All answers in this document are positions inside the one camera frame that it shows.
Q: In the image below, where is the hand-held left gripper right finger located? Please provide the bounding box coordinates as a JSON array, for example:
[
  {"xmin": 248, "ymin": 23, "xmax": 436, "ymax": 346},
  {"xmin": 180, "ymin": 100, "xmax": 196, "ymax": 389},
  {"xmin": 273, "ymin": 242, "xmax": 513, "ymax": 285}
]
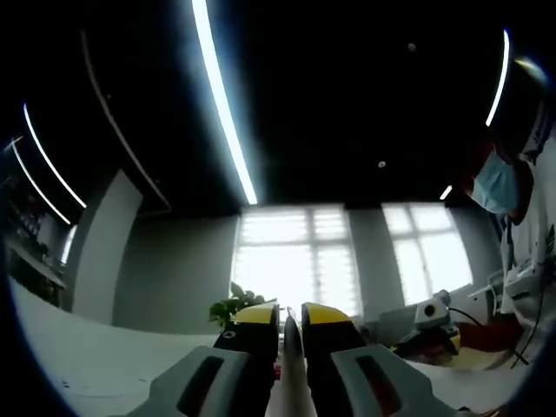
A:
[{"xmin": 301, "ymin": 302, "xmax": 457, "ymax": 417}]

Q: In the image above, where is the wide bright ceiling light strip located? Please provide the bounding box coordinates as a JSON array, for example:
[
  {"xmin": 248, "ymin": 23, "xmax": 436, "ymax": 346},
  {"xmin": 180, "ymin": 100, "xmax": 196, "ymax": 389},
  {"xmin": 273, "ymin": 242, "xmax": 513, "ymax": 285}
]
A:
[{"xmin": 190, "ymin": 0, "xmax": 261, "ymax": 206}]

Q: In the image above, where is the person's head with blue mask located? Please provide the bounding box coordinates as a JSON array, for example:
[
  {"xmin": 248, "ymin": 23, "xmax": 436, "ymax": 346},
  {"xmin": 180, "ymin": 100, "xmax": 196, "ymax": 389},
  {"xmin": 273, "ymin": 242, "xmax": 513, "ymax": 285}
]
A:
[{"xmin": 462, "ymin": 60, "xmax": 551, "ymax": 225}]

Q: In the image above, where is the short ceiling light strip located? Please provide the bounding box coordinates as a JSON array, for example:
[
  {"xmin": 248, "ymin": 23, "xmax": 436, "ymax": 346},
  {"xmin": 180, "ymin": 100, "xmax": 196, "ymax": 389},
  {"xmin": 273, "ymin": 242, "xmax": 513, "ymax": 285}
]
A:
[{"xmin": 485, "ymin": 29, "xmax": 511, "ymax": 128}]

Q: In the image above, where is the potted green plant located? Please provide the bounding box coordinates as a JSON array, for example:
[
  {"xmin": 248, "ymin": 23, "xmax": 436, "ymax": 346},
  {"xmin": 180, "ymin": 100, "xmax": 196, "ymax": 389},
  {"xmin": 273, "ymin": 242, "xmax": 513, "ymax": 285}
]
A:
[{"xmin": 208, "ymin": 281, "xmax": 279, "ymax": 331}]

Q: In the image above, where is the long ceiling light strip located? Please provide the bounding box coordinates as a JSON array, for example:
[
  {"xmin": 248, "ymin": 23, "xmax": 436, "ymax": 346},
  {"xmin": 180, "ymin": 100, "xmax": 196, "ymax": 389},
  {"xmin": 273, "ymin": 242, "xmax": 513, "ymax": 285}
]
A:
[
  {"xmin": 22, "ymin": 103, "xmax": 88, "ymax": 209},
  {"xmin": 10, "ymin": 141, "xmax": 73, "ymax": 226}
]

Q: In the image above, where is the person's white garment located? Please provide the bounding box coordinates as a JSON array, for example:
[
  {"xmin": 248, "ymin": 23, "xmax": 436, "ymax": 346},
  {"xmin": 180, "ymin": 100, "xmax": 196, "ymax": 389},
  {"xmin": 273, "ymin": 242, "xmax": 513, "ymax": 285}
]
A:
[{"xmin": 494, "ymin": 142, "xmax": 556, "ymax": 366}]

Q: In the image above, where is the window with blinds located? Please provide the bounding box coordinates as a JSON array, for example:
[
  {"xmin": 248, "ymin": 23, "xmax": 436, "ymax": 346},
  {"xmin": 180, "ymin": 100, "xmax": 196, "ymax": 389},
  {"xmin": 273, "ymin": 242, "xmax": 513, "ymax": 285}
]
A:
[
  {"xmin": 234, "ymin": 207, "xmax": 361, "ymax": 318},
  {"xmin": 381, "ymin": 202, "xmax": 474, "ymax": 305}
]

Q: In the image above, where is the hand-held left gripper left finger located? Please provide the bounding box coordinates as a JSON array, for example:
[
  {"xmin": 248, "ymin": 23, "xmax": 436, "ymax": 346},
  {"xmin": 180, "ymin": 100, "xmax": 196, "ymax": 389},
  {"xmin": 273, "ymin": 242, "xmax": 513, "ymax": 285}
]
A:
[{"xmin": 125, "ymin": 302, "xmax": 281, "ymax": 417}]

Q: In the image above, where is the black cable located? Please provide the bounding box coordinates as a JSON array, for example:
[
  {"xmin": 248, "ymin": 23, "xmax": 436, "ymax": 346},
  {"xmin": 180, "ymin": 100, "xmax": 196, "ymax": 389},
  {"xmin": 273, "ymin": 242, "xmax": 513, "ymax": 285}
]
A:
[{"xmin": 448, "ymin": 306, "xmax": 490, "ymax": 328}]

